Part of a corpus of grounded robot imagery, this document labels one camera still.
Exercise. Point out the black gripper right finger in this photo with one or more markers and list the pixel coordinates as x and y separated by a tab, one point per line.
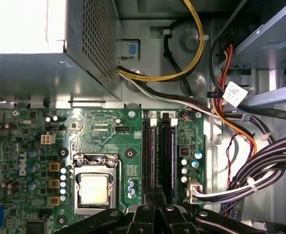
167	219

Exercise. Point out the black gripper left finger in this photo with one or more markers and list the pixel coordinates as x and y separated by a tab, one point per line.
143	219

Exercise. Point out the blue RAM stick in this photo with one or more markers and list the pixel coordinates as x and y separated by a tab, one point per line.
174	158
153	156

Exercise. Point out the black RAM slot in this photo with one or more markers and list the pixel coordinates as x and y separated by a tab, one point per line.
146	151
165	156

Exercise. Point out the white-clipped RAM slot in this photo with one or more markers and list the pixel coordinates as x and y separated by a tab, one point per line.
174	122
153	122

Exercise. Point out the white power connector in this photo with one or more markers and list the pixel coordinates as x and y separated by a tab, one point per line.
190	192

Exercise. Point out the metal socket cover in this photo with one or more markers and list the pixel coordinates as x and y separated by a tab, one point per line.
113	187

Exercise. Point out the metal locking lever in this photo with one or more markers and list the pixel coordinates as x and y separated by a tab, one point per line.
119	180

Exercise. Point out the silver CPU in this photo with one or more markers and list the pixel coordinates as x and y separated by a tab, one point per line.
94	189

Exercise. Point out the green motherboard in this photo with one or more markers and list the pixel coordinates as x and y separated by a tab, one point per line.
101	146

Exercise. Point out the white four-pin socket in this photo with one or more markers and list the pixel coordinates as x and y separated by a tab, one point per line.
46	139

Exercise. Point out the white label tag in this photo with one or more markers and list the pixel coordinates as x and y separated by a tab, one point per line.
234	93

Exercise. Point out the black PC case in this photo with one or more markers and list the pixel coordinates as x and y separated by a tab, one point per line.
148	65

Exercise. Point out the blue latch button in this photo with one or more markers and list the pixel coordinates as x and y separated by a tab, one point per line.
132	50

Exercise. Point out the grey metal power supply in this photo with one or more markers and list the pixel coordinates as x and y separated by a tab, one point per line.
94	29

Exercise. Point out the tall grey drive cage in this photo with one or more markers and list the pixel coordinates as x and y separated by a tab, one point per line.
274	31

